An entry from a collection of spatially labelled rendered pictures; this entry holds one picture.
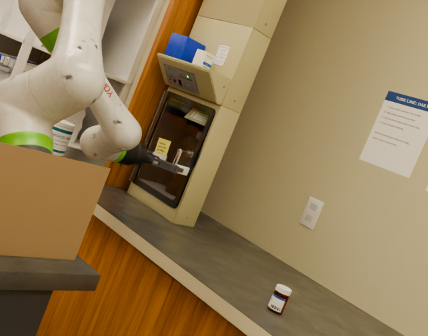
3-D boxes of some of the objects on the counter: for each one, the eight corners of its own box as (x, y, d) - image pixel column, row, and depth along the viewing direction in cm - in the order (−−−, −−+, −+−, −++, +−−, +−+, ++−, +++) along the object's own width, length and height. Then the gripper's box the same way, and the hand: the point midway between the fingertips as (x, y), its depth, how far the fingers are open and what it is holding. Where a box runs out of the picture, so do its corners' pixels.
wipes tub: (55, 149, 250) (67, 120, 249) (69, 159, 242) (80, 127, 240) (30, 143, 241) (42, 112, 240) (43, 152, 232) (55, 120, 231)
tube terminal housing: (170, 201, 239) (236, 39, 232) (217, 231, 217) (292, 52, 210) (126, 192, 221) (197, 15, 214) (173, 223, 199) (253, 27, 192)
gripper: (157, 154, 173) (201, 167, 189) (116, 131, 190) (161, 145, 206) (148, 175, 174) (193, 187, 189) (109, 151, 191) (153, 163, 206)
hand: (174, 165), depth 197 cm, fingers open, 13 cm apart
